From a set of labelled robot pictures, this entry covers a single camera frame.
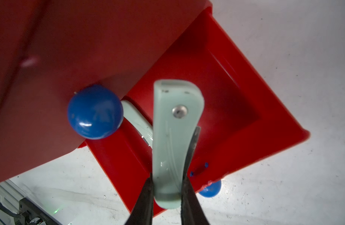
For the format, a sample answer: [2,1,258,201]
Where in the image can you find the red drawer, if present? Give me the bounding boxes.
[0,1,212,182]
[78,7,310,217]

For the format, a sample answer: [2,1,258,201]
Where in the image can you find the red bottom drawer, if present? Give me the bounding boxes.
[78,7,310,217]

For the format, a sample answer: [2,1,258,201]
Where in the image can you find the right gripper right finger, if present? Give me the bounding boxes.
[181,126,210,225]

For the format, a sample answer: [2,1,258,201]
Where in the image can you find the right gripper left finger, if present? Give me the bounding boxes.
[125,174,154,225]

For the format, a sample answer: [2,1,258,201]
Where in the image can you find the blue bottom drawer knob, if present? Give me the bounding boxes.
[199,180,222,198]

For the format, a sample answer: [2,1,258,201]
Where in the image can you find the blue drawer knob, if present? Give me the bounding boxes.
[67,84,124,140]
[199,180,222,198]

